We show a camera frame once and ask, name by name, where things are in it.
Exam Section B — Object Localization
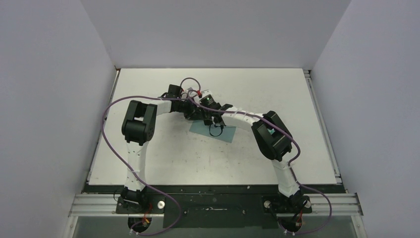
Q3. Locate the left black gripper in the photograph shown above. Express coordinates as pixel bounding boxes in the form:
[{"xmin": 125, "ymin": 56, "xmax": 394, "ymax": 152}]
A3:
[{"xmin": 175, "ymin": 97, "xmax": 203, "ymax": 121}]

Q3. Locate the teal envelope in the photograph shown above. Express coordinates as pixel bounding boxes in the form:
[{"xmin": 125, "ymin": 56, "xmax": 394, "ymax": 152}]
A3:
[{"xmin": 189, "ymin": 120, "xmax": 237, "ymax": 143}]

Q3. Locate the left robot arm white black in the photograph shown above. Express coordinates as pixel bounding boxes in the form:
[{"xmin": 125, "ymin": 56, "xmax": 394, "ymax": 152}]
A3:
[{"xmin": 120, "ymin": 84, "xmax": 192, "ymax": 214}]

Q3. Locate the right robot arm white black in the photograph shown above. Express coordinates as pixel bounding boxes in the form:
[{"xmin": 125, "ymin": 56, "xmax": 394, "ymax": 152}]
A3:
[{"xmin": 187, "ymin": 94, "xmax": 311, "ymax": 212}]

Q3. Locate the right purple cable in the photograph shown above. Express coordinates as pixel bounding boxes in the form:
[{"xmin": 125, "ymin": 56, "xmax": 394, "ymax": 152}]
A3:
[{"xmin": 187, "ymin": 89, "xmax": 333, "ymax": 236}]

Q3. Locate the purple cable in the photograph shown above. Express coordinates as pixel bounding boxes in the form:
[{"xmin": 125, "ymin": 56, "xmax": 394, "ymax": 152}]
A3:
[
  {"xmin": 187, "ymin": 89, "xmax": 333, "ymax": 236},
  {"xmin": 101, "ymin": 77, "xmax": 202, "ymax": 236}
]

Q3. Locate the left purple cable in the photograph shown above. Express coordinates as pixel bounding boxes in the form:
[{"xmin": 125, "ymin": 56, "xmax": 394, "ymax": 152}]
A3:
[{"xmin": 101, "ymin": 77, "xmax": 202, "ymax": 236}]

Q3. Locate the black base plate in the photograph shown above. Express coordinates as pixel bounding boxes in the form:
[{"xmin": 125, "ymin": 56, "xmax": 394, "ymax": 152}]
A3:
[{"xmin": 82, "ymin": 184, "xmax": 345, "ymax": 229}]

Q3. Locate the right side aluminium rail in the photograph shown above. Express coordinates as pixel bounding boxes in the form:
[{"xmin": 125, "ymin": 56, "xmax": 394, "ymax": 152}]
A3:
[{"xmin": 303, "ymin": 69, "xmax": 343, "ymax": 184}]

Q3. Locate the aluminium frame rail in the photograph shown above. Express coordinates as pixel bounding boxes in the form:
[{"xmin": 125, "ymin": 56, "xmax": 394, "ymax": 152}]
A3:
[{"xmin": 69, "ymin": 193, "xmax": 363, "ymax": 217}]

